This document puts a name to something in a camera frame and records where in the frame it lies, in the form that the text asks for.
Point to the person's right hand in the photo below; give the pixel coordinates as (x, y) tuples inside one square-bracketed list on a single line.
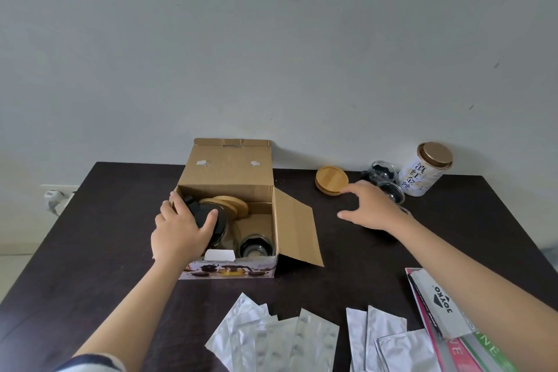
[(377, 208)]

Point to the person's left hand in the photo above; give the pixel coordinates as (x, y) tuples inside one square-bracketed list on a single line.
[(178, 236)]

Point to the glass teapot with black lid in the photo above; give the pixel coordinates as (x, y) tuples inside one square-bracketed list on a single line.
[(201, 214)]

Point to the white tea tin gold lid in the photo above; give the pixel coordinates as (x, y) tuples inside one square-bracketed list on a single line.
[(420, 177)]

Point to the red cardboard tea set box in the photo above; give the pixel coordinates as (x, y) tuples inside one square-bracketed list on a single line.
[(226, 175)]

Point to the person's left forearm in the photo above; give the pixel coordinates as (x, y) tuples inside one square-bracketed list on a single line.
[(126, 319)]

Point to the person's right forearm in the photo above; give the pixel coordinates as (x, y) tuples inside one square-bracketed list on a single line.
[(479, 289)]

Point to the white black small box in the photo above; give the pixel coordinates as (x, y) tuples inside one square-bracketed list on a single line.
[(440, 306)]

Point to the pile of silver foil packets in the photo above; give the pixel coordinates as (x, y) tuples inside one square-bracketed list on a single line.
[(244, 332)]

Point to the striped shirt sleeve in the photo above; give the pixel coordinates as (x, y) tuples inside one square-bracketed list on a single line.
[(91, 365)]

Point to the pink green paper package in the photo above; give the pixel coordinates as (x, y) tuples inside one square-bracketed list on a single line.
[(479, 354)]

